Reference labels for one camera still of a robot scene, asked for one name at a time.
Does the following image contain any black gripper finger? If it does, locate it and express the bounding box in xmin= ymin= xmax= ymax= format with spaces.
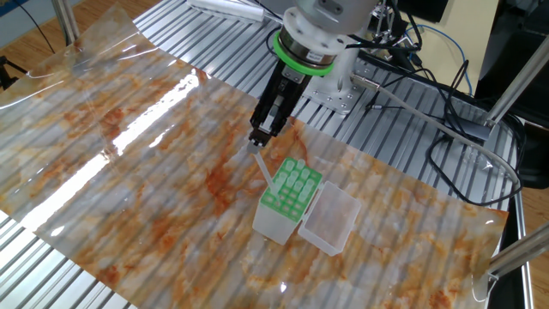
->
xmin=248 ymin=96 xmax=287 ymax=149

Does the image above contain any blue cable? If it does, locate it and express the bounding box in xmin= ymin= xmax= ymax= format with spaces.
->
xmin=404 ymin=23 xmax=474 ymax=96

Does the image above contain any aluminium frame post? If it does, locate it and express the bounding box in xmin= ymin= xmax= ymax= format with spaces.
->
xmin=483 ymin=33 xmax=549 ymax=130
xmin=486 ymin=222 xmax=549 ymax=280

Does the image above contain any green-topped pipette tip box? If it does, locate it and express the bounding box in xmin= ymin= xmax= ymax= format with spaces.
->
xmin=251 ymin=156 xmax=363 ymax=258

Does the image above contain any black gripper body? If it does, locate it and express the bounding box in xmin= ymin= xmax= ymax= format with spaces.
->
xmin=251 ymin=59 xmax=312 ymax=124

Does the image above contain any black cable bundle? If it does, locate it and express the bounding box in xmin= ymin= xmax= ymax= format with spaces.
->
xmin=364 ymin=59 xmax=525 ymax=208

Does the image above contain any metal clamp stand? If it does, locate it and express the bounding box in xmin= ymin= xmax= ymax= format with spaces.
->
xmin=367 ymin=0 xmax=424 ymax=62

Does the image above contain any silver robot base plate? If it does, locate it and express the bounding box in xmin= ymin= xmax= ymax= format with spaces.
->
xmin=299 ymin=55 xmax=378 ymax=116

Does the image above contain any black equipment housing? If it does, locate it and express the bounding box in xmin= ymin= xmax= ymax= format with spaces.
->
xmin=474 ymin=0 xmax=549 ymax=128

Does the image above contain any grey adapter box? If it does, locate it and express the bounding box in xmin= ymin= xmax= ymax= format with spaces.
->
xmin=445 ymin=118 xmax=494 ymax=142

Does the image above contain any orange marble pattern mat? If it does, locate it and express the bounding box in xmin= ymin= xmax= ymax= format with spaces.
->
xmin=0 ymin=3 xmax=510 ymax=309

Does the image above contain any black box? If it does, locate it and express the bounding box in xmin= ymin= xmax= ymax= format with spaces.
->
xmin=395 ymin=0 xmax=450 ymax=24

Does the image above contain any white bar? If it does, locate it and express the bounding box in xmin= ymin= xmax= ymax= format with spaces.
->
xmin=184 ymin=0 xmax=265 ymax=23

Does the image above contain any grey cable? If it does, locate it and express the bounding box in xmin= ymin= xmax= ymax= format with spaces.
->
xmin=350 ymin=73 xmax=523 ymax=195

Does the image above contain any black tripod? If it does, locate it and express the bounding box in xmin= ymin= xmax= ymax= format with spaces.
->
xmin=0 ymin=54 xmax=27 ymax=91

